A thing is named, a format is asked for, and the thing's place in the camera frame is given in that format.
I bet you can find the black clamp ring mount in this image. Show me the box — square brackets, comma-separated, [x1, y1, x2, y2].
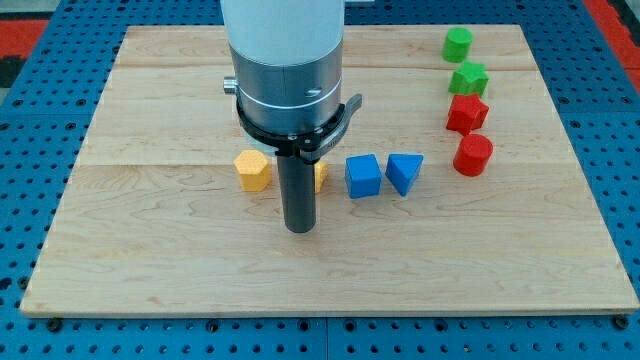
[236, 94, 362, 163]

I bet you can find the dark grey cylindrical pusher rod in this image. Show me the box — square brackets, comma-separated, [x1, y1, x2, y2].
[277, 156, 316, 233]

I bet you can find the yellow heart block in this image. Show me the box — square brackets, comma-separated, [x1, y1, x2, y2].
[314, 161, 329, 193]

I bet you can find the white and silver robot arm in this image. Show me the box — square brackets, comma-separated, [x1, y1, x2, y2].
[220, 0, 363, 233]

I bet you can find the yellow hexagon block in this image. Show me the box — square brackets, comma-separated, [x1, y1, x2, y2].
[234, 150, 272, 192]

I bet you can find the blue cube block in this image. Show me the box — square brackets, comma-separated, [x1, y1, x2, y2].
[344, 154, 381, 199]

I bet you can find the blue triangle block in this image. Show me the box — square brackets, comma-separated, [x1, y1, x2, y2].
[385, 153, 424, 197]

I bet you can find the wooden board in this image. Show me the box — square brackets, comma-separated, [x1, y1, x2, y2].
[20, 25, 639, 318]

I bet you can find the red star block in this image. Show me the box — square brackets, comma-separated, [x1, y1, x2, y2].
[446, 94, 490, 136]

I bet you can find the red cylinder block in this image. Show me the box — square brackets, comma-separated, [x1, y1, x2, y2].
[453, 133, 494, 177]

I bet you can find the green star block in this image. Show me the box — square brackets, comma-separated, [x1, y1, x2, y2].
[448, 61, 489, 97]

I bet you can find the green cylinder block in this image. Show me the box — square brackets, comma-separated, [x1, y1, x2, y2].
[441, 27, 473, 63]

